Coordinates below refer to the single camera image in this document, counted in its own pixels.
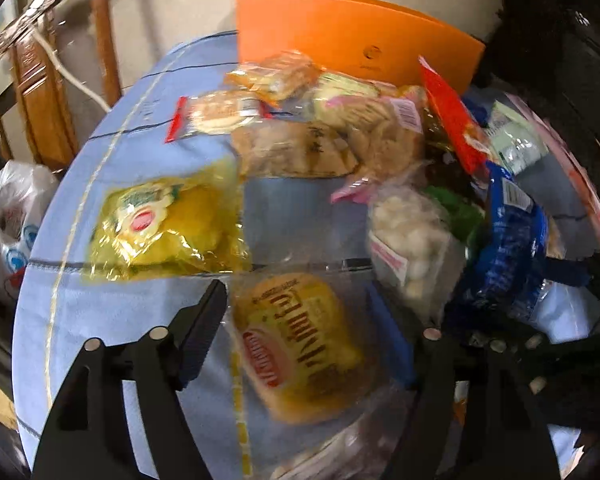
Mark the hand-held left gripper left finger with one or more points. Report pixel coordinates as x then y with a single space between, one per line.
205 320

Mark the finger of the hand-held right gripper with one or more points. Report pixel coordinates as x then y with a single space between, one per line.
570 355
587 272

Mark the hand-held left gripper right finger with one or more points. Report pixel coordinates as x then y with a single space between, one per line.
432 360

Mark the blue snack packet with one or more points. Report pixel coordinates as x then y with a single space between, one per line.
510 250

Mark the yellow bread packet red logo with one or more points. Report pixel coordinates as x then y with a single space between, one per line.
295 340

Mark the white candy packet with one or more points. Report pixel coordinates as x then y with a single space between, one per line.
415 240

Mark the pale green snack packet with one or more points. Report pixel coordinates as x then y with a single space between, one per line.
515 140

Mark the brown pastry packet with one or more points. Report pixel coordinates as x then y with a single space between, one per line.
290 150

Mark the red snack packet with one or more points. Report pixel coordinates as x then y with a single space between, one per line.
455 120

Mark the pink-label pastry packet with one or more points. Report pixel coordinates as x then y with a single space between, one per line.
375 120

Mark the orange cardboard box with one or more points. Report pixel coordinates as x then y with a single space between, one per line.
340 35

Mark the pink printed packet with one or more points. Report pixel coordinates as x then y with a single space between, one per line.
580 175

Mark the large yellow snack packet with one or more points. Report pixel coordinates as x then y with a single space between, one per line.
165 220

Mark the clear pale snack packet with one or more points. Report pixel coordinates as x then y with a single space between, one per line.
340 450

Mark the light blue tablecloth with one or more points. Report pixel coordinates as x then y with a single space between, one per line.
145 125

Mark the red-edged cookie packet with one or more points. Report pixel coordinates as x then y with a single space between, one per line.
215 112

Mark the white plastic bag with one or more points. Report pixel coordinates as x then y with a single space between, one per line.
15 195

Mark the orange cracker packet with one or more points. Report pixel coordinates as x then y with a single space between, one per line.
275 75

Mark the wooden chair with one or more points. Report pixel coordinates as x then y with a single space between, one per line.
40 110

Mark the black metal frame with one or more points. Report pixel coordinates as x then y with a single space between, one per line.
560 20

